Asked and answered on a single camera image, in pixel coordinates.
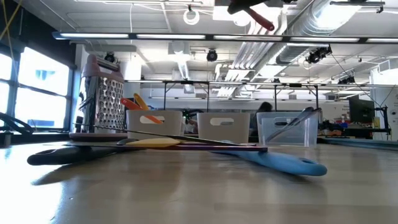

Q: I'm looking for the black computer monitor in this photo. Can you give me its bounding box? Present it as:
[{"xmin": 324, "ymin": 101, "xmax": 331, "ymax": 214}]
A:
[{"xmin": 348, "ymin": 97, "xmax": 376, "ymax": 124}]

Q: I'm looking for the black overhead light bar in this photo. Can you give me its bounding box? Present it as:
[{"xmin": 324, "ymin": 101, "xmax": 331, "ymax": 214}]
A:
[{"xmin": 52, "ymin": 30, "xmax": 398, "ymax": 45}]

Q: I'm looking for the metal box grater pink handle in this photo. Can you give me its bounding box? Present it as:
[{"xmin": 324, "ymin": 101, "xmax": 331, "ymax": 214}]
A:
[{"xmin": 68, "ymin": 54, "xmax": 128, "ymax": 142}]

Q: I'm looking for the slim yellow silicone spatula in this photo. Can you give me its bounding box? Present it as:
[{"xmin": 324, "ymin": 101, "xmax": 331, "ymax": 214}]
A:
[{"xmin": 125, "ymin": 137, "xmax": 182, "ymax": 148}]

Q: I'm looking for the white plastic bin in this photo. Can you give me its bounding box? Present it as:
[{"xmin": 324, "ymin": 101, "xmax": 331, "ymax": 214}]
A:
[
  {"xmin": 126, "ymin": 110, "xmax": 183, "ymax": 141},
  {"xmin": 197, "ymin": 112, "xmax": 251, "ymax": 145}
]

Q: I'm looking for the orange silicone spatula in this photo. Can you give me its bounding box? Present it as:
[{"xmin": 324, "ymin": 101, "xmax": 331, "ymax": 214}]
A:
[{"xmin": 120, "ymin": 97, "xmax": 164, "ymax": 125}]

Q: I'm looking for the wide yellow silicone spatula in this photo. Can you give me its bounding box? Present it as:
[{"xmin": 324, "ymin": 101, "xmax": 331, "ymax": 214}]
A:
[{"xmin": 133, "ymin": 93, "xmax": 150, "ymax": 111}]

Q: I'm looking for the black curved cable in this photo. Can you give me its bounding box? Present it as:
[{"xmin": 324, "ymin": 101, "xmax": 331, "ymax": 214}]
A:
[{"xmin": 0, "ymin": 112, "xmax": 34, "ymax": 135}]

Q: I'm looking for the blue silicone spoon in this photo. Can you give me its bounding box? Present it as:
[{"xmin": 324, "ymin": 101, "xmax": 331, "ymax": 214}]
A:
[{"xmin": 213, "ymin": 148, "xmax": 328, "ymax": 177}]

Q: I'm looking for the clear plastic bin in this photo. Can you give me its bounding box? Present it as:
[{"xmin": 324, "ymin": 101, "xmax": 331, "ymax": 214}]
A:
[{"xmin": 256, "ymin": 111, "xmax": 320, "ymax": 148}]

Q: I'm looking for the black slotted spoon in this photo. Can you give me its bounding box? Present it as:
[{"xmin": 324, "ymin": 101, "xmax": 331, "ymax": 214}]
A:
[{"xmin": 27, "ymin": 138, "xmax": 147, "ymax": 167}]

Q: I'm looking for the black background table frame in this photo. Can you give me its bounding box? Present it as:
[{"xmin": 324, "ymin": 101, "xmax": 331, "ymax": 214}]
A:
[{"xmin": 162, "ymin": 80, "xmax": 320, "ymax": 113}]

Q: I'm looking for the white cable coil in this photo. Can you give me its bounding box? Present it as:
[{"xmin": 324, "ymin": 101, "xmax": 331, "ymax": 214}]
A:
[{"xmin": 182, "ymin": 8, "xmax": 200, "ymax": 26}]

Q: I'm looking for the red silicone spatula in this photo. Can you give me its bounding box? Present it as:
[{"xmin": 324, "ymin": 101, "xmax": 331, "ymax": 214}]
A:
[{"xmin": 244, "ymin": 7, "xmax": 276, "ymax": 32}]

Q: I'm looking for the black aluminium table frame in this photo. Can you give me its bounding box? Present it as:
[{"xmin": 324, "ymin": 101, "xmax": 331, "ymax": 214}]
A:
[{"xmin": 0, "ymin": 129, "xmax": 398, "ymax": 152}]

